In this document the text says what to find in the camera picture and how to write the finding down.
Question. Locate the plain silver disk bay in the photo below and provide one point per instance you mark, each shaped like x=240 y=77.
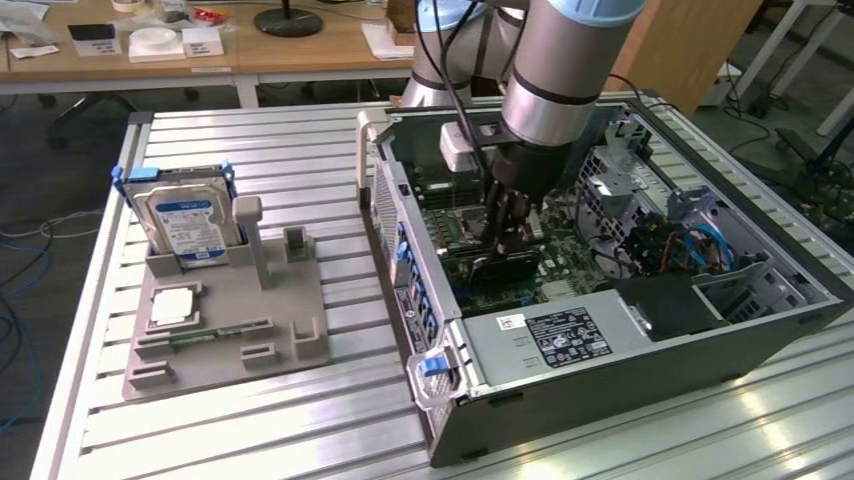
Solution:
x=774 y=285

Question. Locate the black metal stand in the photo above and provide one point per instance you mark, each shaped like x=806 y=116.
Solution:
x=801 y=145

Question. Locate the light wooden cabinet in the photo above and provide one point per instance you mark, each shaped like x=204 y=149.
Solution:
x=687 y=50

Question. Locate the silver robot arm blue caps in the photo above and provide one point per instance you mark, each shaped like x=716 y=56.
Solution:
x=554 y=75

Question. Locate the graphics card with metal bracket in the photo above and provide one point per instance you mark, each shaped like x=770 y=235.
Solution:
x=514 y=272

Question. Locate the plain white box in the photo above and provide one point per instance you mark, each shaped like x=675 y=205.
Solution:
x=201 y=45

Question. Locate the white booklet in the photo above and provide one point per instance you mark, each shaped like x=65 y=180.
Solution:
x=387 y=45

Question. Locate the grey power supply unit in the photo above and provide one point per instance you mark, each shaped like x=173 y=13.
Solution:
x=494 y=355

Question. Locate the black round lamp base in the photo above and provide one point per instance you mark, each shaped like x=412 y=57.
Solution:
x=288 y=24

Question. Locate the RAM stick with white label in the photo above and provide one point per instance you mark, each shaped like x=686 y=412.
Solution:
x=460 y=252

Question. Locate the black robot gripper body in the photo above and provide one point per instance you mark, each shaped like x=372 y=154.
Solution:
x=527 y=167

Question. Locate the open dark grey PC case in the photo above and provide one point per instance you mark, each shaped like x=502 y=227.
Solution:
x=600 y=415

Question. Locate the wooden desk white frame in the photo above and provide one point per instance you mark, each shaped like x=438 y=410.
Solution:
x=300 y=55

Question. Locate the grey wrist camera housing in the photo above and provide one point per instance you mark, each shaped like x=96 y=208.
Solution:
x=456 y=150

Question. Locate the white box with red dot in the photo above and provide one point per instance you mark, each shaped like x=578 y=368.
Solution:
x=723 y=90

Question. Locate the white box with black top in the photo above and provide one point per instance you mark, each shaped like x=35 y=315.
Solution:
x=96 y=45

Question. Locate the black office chair base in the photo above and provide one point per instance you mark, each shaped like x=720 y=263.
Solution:
x=73 y=112

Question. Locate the green RAM stick bare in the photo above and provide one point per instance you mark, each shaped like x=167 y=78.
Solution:
x=213 y=334

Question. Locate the white paper label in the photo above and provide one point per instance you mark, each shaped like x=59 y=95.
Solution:
x=33 y=51

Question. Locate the white tape roll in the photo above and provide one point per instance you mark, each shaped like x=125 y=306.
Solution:
x=123 y=6

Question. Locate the brown cardboard box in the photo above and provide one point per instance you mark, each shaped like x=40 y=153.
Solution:
x=400 y=15

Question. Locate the small dark object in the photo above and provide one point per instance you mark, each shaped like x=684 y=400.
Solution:
x=175 y=17

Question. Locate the green motherboard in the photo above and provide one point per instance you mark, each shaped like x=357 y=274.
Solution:
x=567 y=260

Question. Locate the white box with round hole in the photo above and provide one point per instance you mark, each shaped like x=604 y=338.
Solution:
x=155 y=50

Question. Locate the clear plastic bag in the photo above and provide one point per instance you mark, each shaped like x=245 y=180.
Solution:
x=27 y=30

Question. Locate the perforated silver disk bay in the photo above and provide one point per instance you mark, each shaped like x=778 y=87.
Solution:
x=600 y=175

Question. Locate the white metal table frame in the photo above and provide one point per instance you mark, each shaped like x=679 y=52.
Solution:
x=834 y=117

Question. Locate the hard disk with blue rails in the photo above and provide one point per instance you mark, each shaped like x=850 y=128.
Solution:
x=187 y=225

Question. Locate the black plastic bay shroud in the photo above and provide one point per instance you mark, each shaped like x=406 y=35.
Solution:
x=667 y=310

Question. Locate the small red item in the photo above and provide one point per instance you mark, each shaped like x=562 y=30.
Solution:
x=208 y=16

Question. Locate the silver CPU chip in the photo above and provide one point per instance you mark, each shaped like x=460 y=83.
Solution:
x=175 y=307

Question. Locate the CPU socket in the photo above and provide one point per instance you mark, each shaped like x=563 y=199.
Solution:
x=474 y=222

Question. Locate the grey plastic parts rack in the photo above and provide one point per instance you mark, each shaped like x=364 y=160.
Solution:
x=220 y=370

